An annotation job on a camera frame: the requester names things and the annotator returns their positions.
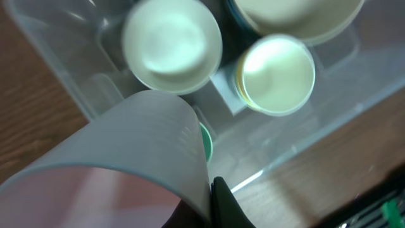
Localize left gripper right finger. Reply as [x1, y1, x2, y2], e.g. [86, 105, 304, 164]
[211, 177, 255, 228]

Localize green cup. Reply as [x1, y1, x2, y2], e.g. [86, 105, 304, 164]
[200, 122, 213, 163]

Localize beige large bowl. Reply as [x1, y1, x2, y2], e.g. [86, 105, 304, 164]
[234, 0, 365, 46]

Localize cream white cup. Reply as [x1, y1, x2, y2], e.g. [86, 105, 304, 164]
[238, 34, 316, 117]

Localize clear plastic storage container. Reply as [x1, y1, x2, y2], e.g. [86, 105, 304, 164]
[4, 0, 404, 191]

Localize white small bowl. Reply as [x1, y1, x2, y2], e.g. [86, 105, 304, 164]
[121, 0, 223, 95]

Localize dark blue bowl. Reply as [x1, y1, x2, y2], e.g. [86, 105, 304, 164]
[225, 0, 256, 35]

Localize yellow cup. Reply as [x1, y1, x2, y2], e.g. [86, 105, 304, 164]
[234, 59, 252, 108]

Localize pink cup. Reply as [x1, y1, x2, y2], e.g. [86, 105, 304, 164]
[1, 91, 211, 227]

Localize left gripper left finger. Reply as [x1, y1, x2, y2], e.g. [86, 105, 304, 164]
[162, 200, 206, 228]

